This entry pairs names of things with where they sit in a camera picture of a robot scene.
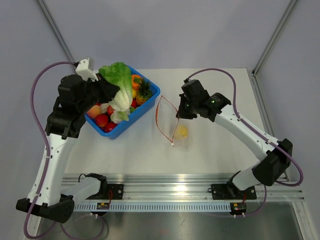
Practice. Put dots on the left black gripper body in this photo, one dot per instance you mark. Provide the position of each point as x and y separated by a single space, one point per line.
84 104

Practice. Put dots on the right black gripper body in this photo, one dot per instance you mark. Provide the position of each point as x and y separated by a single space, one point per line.
187 109

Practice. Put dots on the green lettuce head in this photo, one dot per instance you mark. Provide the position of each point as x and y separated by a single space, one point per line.
119 74

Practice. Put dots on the yellow lemon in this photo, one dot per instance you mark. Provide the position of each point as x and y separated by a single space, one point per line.
182 132

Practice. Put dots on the clear zip top bag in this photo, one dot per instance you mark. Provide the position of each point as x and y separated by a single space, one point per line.
167 123

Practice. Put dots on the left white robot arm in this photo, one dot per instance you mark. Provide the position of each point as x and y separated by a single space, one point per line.
46 198

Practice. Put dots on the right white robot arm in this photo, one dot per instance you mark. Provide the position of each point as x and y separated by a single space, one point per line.
273 155

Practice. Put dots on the peach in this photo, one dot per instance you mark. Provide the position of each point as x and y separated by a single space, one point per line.
94 111

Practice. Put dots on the red tomato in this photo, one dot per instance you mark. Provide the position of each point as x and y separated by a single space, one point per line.
101 120

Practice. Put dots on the white green cabbage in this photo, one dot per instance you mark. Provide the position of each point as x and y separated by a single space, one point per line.
119 116

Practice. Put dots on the yellow pepper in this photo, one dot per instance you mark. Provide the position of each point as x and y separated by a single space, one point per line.
134 93

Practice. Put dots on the red apple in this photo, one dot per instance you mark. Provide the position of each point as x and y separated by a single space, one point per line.
134 103

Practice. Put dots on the blue plastic basket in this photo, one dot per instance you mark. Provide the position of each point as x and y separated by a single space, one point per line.
133 117

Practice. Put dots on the small pineapple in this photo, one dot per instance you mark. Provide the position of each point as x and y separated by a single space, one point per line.
144 92

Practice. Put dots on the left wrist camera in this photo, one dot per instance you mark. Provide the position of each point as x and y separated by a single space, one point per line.
85 69

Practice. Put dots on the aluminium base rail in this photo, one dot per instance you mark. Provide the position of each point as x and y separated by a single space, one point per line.
180 187

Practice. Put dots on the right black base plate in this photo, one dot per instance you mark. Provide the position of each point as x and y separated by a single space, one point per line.
223 191

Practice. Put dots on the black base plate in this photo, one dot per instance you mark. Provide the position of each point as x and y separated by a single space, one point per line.
113 192
223 191

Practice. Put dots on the right frame post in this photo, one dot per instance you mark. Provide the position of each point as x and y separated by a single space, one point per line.
275 35

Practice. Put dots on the frame post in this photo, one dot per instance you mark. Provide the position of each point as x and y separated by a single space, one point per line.
275 35
44 9

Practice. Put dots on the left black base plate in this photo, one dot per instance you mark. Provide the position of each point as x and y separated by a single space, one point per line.
113 192

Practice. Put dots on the left frame post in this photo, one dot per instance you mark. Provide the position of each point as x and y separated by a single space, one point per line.
44 9

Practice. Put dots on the white slotted cable duct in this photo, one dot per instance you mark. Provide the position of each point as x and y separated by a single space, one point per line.
154 207

